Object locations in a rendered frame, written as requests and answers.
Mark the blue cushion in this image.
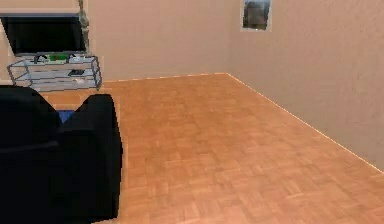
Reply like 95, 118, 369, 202
58, 110, 76, 124

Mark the black armchair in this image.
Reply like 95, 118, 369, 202
0, 85, 124, 224

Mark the grey glass television stand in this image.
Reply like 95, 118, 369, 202
6, 54, 103, 93

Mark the framed wall picture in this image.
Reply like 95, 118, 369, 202
240, 0, 273, 33

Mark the black television set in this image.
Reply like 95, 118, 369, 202
0, 13, 88, 58

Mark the green box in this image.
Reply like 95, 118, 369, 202
48, 53, 68, 63

